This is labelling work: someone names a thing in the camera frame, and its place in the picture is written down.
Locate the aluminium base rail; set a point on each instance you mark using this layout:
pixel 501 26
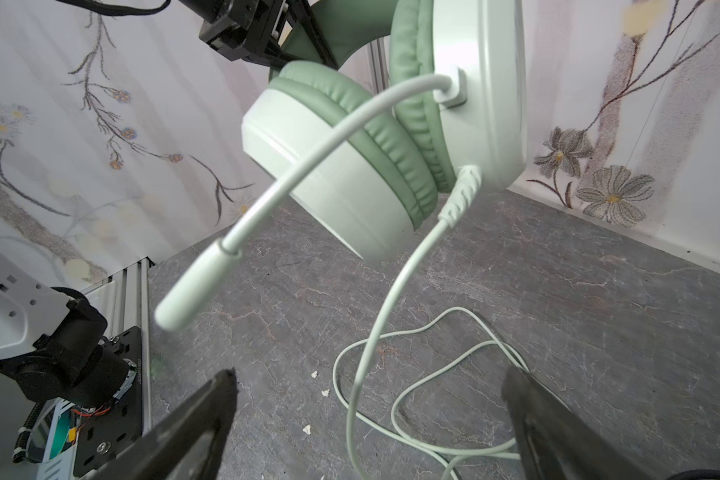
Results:
pixel 123 300

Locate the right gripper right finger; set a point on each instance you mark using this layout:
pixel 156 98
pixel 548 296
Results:
pixel 553 442

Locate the green white headphones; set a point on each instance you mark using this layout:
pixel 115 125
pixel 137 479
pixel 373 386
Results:
pixel 425 111

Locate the left black corrugated conduit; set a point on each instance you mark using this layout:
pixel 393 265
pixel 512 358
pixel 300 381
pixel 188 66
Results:
pixel 114 10

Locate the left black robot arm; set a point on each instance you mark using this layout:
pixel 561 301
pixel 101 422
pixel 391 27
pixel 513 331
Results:
pixel 107 154

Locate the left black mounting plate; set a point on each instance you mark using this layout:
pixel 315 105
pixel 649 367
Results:
pixel 102 438

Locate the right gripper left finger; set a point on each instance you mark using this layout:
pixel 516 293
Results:
pixel 187 444

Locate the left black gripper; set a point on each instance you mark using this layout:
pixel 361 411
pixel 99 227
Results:
pixel 250 30

